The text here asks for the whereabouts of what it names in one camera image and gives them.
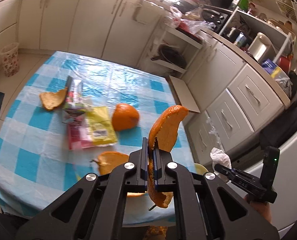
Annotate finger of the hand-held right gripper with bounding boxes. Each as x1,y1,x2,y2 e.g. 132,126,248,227
214,164,233,178

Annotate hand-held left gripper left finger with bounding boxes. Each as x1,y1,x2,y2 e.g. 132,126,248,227
16,137,149,240

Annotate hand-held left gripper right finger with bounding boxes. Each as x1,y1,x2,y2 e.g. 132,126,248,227
154,137,280,240

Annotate white paper tissue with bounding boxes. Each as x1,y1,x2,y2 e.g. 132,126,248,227
210,147,232,173

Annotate yellow bin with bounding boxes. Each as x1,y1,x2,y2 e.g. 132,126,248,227
194,163,207,177

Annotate long curved orange peel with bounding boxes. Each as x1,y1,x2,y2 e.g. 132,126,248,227
146,105,189,208

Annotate dome-shaped orange peel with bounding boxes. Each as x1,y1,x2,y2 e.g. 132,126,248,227
112,103,140,132

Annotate yellow packet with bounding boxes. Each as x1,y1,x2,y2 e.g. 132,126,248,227
85,105,118,147

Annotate pink packet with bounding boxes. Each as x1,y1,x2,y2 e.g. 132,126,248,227
66,116,92,151

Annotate small drink carton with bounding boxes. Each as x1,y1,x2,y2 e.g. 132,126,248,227
62,76,86,117

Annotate torn pale orange peel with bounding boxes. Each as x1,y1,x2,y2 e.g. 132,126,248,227
39,87,68,111

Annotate person's right hand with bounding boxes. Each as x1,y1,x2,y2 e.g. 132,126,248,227
244,197,274,223

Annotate clear plastic strip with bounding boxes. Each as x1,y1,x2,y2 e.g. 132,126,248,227
206,116,223,150

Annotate white refrigerator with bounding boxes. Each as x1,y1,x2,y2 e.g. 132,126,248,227
229,120,297,233

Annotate black hanging cloth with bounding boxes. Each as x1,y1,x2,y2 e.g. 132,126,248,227
260,85,297,150

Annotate small white step stool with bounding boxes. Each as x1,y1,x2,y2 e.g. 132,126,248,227
169,76,201,114

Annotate silver bag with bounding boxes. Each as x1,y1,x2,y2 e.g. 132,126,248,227
271,67,291,98

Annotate blue checkered plastic tablecloth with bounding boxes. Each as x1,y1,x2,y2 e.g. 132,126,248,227
0,51,196,224

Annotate blue carton box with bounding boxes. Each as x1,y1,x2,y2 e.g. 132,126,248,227
261,59,280,74

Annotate black pan with glass lid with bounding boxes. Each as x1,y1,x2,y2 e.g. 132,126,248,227
151,45,188,68

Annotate red pan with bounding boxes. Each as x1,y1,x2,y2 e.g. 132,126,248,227
279,55,293,72

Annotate white thermos pot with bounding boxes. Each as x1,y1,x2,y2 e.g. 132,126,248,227
249,32,274,60

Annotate white shelf rack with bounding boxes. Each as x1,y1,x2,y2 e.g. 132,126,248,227
141,22,204,77

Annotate plastic bags on rack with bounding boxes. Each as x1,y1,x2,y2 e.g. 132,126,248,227
164,6,215,34

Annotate white counter shelf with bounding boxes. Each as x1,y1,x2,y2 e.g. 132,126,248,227
219,5,296,63

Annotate black toaster oven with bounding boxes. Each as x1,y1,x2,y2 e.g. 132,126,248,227
201,7,233,30

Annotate cream kitchen cabinets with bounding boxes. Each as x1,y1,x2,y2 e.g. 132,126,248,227
0,0,291,160

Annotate floral wastebasket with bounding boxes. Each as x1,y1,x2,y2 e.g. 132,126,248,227
0,42,20,77

